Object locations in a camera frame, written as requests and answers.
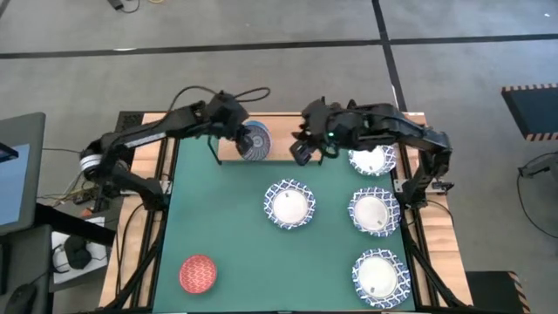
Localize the wooden shelf with black frame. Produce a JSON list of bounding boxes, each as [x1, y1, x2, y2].
[[207, 98, 339, 167]]

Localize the blue white paper bowl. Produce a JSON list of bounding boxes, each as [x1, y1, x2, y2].
[[351, 248, 412, 310], [262, 177, 316, 231], [347, 187, 402, 239], [347, 143, 398, 177]]

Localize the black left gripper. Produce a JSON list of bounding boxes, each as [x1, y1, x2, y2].
[[212, 104, 255, 153]]

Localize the black aluminium table frame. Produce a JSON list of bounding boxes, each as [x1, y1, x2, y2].
[[104, 112, 470, 314]]

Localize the red zigzag patterned bowl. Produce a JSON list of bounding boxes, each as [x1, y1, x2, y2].
[[178, 254, 218, 295]]

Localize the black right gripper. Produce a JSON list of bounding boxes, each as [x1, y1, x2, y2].
[[289, 98, 350, 167]]

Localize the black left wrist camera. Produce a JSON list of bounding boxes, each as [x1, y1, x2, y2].
[[208, 90, 245, 118]]

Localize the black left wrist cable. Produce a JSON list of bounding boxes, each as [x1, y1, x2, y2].
[[167, 85, 272, 115]]

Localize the white paper sheet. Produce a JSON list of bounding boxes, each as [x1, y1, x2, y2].
[[51, 217, 110, 284]]

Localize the navy grey patterned bowl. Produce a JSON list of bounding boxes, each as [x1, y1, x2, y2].
[[237, 125, 274, 162]]

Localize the black computer mouse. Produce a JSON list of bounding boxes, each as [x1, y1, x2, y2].
[[3, 283, 38, 314]]

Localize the black side desk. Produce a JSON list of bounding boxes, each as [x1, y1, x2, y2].
[[0, 202, 117, 314]]

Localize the black vented box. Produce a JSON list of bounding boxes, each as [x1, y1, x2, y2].
[[113, 111, 145, 137]]

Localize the black power adapter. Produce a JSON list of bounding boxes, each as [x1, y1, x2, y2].
[[106, 0, 140, 13]]

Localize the black box with striped edge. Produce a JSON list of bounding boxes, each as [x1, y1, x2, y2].
[[500, 83, 558, 141]]

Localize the black case with striped corner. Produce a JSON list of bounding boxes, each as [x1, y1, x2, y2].
[[464, 270, 531, 314]]

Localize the green table mat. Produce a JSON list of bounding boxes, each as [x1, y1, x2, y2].
[[152, 118, 416, 313]]

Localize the grey monitor with blue screen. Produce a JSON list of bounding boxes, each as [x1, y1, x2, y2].
[[0, 112, 47, 236]]

